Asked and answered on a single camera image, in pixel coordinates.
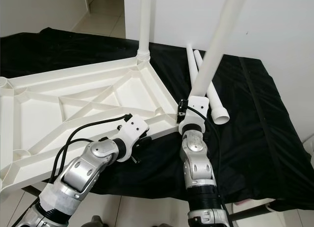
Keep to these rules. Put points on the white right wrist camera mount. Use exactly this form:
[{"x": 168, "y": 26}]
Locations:
[{"x": 198, "y": 107}]

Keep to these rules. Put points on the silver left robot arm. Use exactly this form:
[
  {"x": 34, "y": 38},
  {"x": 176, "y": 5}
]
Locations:
[{"x": 83, "y": 168}]

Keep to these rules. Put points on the pink table with black legs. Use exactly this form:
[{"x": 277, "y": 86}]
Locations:
[{"x": 250, "y": 212}]

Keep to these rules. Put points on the white plastic table leg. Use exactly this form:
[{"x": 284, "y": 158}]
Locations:
[
  {"x": 191, "y": 70},
  {"x": 145, "y": 21},
  {"x": 219, "y": 36},
  {"x": 218, "y": 107}
]

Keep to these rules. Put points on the black table cloth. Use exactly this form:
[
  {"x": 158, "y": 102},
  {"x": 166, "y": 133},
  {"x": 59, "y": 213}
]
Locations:
[{"x": 274, "y": 114}]

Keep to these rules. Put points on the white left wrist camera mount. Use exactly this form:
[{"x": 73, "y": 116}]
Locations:
[{"x": 135, "y": 128}]

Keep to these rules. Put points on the grey left robot foot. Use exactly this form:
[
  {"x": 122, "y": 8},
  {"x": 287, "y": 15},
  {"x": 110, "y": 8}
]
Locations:
[{"x": 99, "y": 222}]

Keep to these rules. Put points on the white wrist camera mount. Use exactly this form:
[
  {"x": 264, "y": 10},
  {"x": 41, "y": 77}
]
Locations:
[
  {"x": 198, "y": 107},
  {"x": 135, "y": 128}
]

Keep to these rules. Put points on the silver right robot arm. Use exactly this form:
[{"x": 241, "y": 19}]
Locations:
[{"x": 196, "y": 161}]

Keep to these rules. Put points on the white plastic children table top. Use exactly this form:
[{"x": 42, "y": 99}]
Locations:
[{"x": 49, "y": 119}]

